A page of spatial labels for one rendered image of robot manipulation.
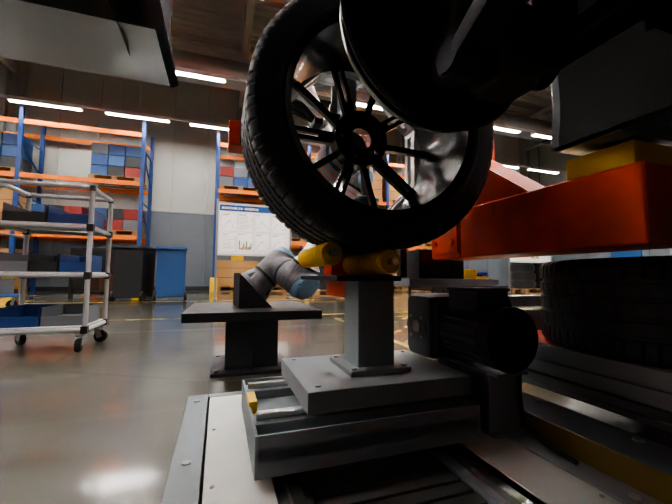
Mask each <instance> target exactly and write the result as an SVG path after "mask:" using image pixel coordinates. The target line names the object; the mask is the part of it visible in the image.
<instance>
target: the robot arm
mask: <svg viewBox="0 0 672 504"><path fill-rule="evenodd" d="M314 86H317V87H322V86H324V85H323V84H318V83H315V84H314V85H313V86H312V87H310V88H309V89H308V91H309V92H310V93H311V94H312V95H313V96H314V97H315V98H316V99H317V100H318V101H319V102H320V100H319V98H318V96H317V93H316V91H315V88H314ZM297 99H299V100H301V101H302V102H303V103H304V104H306V105H307V106H308V108H309V109H310V110H311V111H312V112H313V113H314V114H315V115H316V116H317V117H318V118H322V119H324V117H322V116H321V115H320V114H319V113H318V112H317V111H316V110H315V109H314V108H313V107H312V106H311V105H310V104H309V103H308V102H307V101H306V100H305V99H304V98H303V97H302V96H301V95H300V96H299V97H298V98H297ZM322 130H324V131H330V132H332V129H331V127H330V124H328V125H327V126H326V127H325V128H324V129H322ZM369 171H370V181H371V185H372V184H373V180H374V178H373V177H374V176H373V172H372V170H371V169H370V170H369ZM345 195H347V196H348V197H350V198H352V199H355V198H356V197H358V196H361V174H360V171H359V172H357V173H356V174H355V175H353V176H352V177H351V178H350V181H349V184H348V187H347V189H346V192H345ZM313 246H316V245H315V244H311V243H309V242H307V244H306V246H305V247H304V249H307V248H310V247H313ZM319 272H320V270H319V267H310V268H305V267H302V266H301V265H300V264H299V262H298V256H296V257H295V256H294V255H293V253H292V252H291V251H289V250H288V249H286V248H284V247H282V246H279V247H277V248H276V249H274V250H272V252H271V253H270V254H268V255H267V256H266V257H265V258H264V259H263V260H262V261H261V262H260V263H258V264H257V265H256V266H255V267H254V268H253V269H251V270H248V271H246V272H243V273H242V274H241V275H242V276H243V277H244V278H245V279H246V280H247V281H248V282H249V283H250V284H251V285H252V286H253V287H254V288H255V289H256V290H257V292H258V293H259V294H260V295H261V296H262V297H263V298H264V299H265V300H267V299H268V297H269V295H270V293H271V291H272V289H273V288H274V287H275V286H276V285H277V284H278V285H279V286H281V287H282V288H283V289H285V290H286V291H287V292H288V293H290V294H291V295H292V296H293V297H295V298H297V299H300V300H304V299H307V298H309V297H311V296H312V295H313V294H314V293H315V291H317V289H318V287H319V284H320V280H302V279H301V276H318V274H319Z"/></svg>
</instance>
